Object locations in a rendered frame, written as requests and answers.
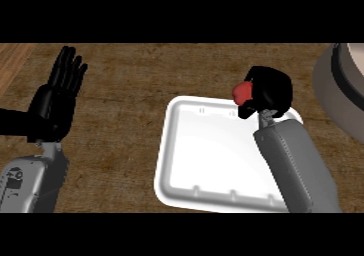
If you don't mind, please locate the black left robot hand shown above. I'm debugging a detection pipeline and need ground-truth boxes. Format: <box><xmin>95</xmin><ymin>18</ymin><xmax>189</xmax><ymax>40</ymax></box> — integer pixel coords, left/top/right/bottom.
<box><xmin>0</xmin><ymin>45</ymin><xmax>89</xmax><ymax>144</ymax></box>

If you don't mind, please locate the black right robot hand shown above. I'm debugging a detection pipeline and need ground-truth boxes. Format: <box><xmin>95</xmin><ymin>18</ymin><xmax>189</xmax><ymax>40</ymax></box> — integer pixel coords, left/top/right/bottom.
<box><xmin>237</xmin><ymin>65</ymin><xmax>294</xmax><ymax>120</ymax></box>

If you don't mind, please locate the red bell pepper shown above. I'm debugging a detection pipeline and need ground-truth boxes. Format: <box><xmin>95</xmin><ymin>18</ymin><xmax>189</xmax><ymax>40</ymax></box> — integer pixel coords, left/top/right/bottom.
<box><xmin>231</xmin><ymin>81</ymin><xmax>254</xmax><ymax>107</ymax></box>

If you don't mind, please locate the grey pot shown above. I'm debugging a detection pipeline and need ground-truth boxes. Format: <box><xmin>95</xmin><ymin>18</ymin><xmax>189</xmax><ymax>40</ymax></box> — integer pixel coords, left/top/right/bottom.
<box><xmin>311</xmin><ymin>43</ymin><xmax>364</xmax><ymax>148</ymax></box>

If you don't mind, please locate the white plastic tray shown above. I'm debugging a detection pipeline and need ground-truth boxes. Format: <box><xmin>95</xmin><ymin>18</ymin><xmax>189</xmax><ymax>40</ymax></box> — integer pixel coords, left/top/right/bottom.
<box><xmin>153</xmin><ymin>95</ymin><xmax>306</xmax><ymax>214</ymax></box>

